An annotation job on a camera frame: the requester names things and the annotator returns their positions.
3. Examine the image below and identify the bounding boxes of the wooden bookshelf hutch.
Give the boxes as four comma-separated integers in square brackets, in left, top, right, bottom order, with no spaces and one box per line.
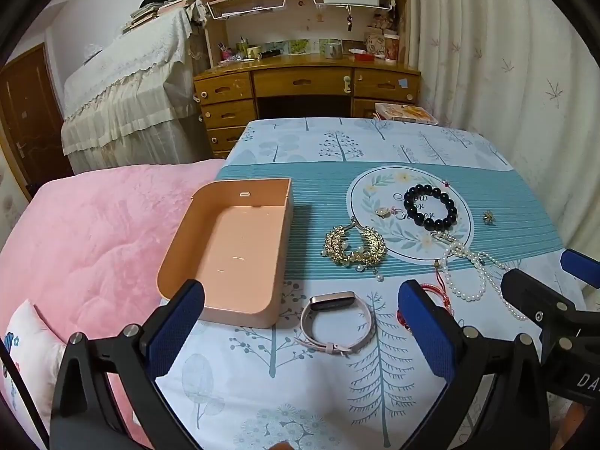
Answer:
[194,0,413,69]

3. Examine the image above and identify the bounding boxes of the pink plastic storage box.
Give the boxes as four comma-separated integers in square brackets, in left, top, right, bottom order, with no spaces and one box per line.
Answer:
[157,177,294,329]

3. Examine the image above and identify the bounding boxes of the floral canister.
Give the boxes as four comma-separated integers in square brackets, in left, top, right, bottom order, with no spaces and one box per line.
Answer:
[363,28,401,62]

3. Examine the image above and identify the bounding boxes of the brown wooden door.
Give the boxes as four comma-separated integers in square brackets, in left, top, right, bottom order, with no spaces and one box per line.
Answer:
[0,42,74,189]

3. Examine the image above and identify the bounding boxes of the stack of magazines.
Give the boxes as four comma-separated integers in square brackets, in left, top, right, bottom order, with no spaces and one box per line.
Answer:
[375,102,439,125]

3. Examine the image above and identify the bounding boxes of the tree print tablecloth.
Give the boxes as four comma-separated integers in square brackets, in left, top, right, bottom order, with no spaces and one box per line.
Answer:
[154,117,587,450]

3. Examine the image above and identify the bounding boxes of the red string bracelet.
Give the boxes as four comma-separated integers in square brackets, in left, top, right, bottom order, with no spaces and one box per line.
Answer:
[396,262,451,328]

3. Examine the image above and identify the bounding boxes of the black bead bracelet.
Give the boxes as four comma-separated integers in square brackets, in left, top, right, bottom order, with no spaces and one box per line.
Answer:
[403,185,458,232]

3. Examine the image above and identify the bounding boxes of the white pearl necklace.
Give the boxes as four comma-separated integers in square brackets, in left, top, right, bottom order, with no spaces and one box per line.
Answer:
[433,232,530,322]

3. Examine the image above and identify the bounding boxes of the white printed pillow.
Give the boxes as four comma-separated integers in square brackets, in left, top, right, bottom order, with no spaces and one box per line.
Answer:
[0,300,67,432]

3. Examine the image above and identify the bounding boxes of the empty white wire basket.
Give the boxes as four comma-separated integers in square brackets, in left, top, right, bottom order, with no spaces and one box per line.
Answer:
[206,0,290,20]

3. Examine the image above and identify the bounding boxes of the wooden desk with drawers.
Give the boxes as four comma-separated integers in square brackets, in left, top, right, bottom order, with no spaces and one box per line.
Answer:
[193,53,422,160]

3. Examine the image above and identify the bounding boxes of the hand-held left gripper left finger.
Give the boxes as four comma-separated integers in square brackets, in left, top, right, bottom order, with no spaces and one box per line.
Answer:
[49,279,207,450]

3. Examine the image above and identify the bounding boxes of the pile of books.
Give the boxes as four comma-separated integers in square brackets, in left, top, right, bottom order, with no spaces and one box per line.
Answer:
[123,0,198,35]

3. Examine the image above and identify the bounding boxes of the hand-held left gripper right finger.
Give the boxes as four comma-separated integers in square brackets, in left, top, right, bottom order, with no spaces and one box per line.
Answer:
[397,279,549,450]

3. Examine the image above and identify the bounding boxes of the green picture cards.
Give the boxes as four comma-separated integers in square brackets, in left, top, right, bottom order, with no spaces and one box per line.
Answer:
[269,39,311,57]

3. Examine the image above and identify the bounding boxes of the thin black cable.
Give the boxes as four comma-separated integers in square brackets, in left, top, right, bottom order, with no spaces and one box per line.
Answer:
[0,335,50,450]

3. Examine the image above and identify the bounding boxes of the pink fluffy blanket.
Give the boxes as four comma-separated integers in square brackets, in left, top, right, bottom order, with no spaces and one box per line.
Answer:
[0,158,227,450]

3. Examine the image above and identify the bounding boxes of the white leaf print curtain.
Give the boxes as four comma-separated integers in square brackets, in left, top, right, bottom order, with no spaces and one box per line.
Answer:
[405,0,600,254]

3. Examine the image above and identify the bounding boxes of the white lace covered cabinet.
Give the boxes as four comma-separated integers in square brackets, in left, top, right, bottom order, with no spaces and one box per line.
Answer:
[61,7,208,174]

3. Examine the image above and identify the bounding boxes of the pink smart band watch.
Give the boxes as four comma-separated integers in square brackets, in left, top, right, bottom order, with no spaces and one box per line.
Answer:
[299,291,376,355]

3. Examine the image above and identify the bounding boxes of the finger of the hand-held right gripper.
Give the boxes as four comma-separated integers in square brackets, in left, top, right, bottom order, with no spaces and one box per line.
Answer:
[561,248,600,290]
[501,268,587,326]

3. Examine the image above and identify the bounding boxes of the person's right forearm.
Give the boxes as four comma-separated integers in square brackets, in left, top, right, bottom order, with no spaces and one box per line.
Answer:
[560,403,592,450]

